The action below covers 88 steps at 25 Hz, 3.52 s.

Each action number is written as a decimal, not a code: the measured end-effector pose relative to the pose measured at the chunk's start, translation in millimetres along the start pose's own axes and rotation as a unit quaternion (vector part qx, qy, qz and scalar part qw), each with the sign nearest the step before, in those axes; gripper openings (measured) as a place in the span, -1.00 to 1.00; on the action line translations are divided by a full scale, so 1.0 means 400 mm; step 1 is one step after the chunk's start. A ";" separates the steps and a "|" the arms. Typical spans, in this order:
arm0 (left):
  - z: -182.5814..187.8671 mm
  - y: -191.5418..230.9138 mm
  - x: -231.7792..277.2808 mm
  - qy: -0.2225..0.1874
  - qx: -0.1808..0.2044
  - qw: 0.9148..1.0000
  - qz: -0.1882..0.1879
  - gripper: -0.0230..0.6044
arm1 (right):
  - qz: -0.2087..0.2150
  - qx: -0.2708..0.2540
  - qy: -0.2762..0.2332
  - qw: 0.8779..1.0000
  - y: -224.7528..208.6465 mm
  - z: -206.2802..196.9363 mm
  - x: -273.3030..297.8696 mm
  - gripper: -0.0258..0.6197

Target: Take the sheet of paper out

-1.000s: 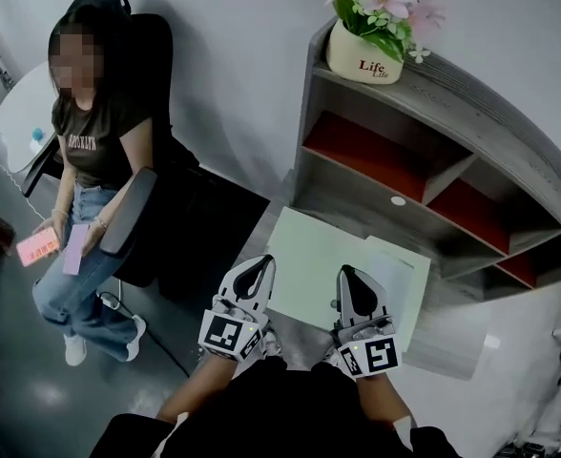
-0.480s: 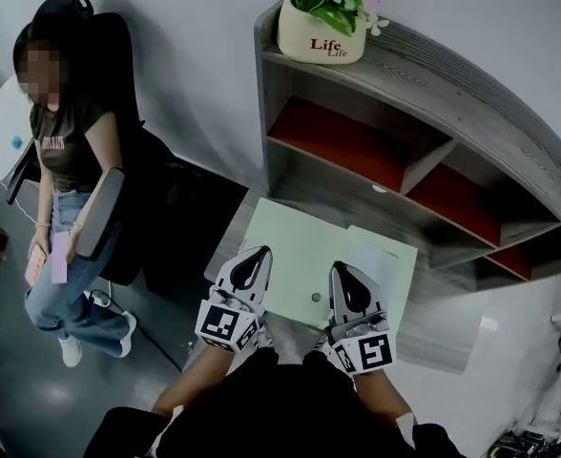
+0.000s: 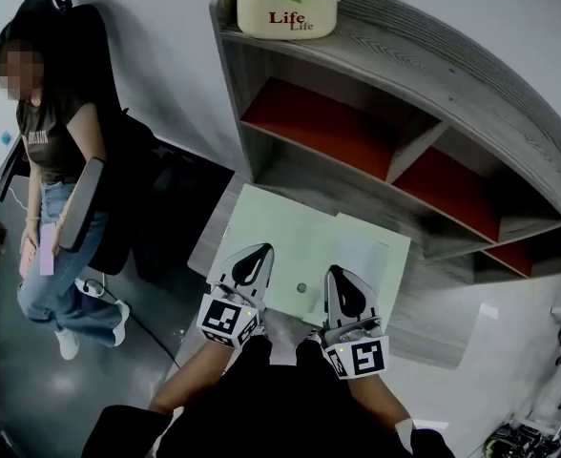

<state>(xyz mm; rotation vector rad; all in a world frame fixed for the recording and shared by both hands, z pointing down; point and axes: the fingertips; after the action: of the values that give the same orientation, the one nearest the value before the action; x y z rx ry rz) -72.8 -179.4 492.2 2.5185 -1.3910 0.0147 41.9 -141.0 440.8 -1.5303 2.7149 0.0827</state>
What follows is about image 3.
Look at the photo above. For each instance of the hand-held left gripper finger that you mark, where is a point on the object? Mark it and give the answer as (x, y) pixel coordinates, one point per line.
(267, 270)
(227, 270)

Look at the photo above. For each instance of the black chair armrest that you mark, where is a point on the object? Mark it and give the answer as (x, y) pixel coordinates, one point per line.
(123, 434)

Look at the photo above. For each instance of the pale green document folder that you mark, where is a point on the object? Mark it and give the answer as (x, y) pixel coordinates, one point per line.
(280, 236)

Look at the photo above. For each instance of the person's right forearm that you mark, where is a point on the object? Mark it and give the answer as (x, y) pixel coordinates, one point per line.
(378, 396)

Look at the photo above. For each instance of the white plant pot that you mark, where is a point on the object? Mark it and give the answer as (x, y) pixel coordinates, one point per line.
(285, 17)

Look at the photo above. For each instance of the black office chair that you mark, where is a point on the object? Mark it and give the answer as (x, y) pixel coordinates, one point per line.
(123, 184)

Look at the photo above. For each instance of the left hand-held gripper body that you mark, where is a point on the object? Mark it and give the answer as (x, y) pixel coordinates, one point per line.
(223, 318)

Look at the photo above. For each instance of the white sheet of paper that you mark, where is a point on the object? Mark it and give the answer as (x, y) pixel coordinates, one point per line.
(364, 256)

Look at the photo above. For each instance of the white power strip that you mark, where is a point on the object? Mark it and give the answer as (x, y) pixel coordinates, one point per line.
(91, 287)

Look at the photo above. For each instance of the white metal rack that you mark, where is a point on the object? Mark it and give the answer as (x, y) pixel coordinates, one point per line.
(559, 375)

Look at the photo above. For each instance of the person's black clothing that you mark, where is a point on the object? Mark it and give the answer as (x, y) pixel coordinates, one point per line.
(285, 408)

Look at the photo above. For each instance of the pink phone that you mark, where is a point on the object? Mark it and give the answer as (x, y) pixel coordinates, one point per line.
(47, 251)

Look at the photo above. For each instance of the person's left forearm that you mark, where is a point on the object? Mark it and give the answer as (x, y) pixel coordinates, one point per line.
(192, 375)

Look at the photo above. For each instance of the grey wooden shelf unit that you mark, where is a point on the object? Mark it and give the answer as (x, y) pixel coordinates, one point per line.
(452, 93)

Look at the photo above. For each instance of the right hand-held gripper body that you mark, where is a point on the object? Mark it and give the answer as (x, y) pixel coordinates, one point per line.
(364, 356)

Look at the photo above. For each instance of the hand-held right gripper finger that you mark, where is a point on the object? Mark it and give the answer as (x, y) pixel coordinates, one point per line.
(365, 303)
(330, 298)

